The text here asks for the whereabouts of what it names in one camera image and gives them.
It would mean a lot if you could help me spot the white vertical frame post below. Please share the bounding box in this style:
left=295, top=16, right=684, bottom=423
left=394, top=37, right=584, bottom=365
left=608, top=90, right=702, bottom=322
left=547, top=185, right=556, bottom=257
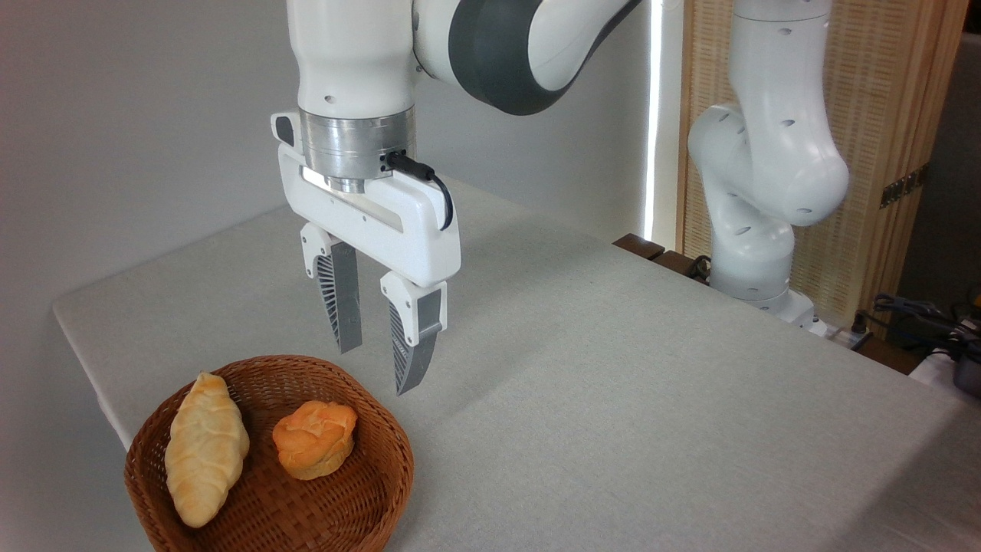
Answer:
left=642, top=0, right=684, bottom=251

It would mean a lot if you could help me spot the long pale bread loaf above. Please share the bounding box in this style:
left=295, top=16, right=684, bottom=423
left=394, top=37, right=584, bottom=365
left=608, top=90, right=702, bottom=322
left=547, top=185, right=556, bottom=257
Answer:
left=164, top=372, right=251, bottom=529

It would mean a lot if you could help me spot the bundle of dark cables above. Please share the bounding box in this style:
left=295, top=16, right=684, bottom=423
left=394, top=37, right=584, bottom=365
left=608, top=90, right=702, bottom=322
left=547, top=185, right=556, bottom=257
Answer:
left=851, top=291, right=981, bottom=361

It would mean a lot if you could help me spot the light wooden slatted screen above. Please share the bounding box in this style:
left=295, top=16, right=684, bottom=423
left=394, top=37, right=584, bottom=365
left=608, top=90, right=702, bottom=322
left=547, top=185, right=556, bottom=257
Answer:
left=676, top=0, right=971, bottom=332

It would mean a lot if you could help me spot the grey tablecloth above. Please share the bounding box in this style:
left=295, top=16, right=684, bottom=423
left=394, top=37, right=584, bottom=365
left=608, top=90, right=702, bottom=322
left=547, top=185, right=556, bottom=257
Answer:
left=52, top=178, right=981, bottom=552

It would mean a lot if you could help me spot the brown woven wicker basket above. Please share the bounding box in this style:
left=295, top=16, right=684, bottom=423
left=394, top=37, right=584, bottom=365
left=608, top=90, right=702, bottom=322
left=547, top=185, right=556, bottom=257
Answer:
left=124, top=354, right=415, bottom=552

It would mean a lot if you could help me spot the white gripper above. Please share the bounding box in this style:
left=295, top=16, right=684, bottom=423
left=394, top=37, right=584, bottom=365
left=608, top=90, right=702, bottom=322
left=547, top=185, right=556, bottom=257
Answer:
left=270, top=111, right=463, bottom=396

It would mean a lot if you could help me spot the round orange bread bun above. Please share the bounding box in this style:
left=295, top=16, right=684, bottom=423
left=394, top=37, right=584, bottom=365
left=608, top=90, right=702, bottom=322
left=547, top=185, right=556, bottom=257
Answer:
left=272, top=399, right=359, bottom=481

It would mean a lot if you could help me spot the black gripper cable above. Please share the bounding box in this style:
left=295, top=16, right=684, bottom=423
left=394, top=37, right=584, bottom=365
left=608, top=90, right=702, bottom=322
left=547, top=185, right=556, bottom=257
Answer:
left=382, top=150, right=455, bottom=232

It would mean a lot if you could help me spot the dark metal hinge bracket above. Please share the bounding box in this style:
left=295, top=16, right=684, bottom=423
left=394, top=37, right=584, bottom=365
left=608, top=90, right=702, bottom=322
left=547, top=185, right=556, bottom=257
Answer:
left=880, top=164, right=931, bottom=209

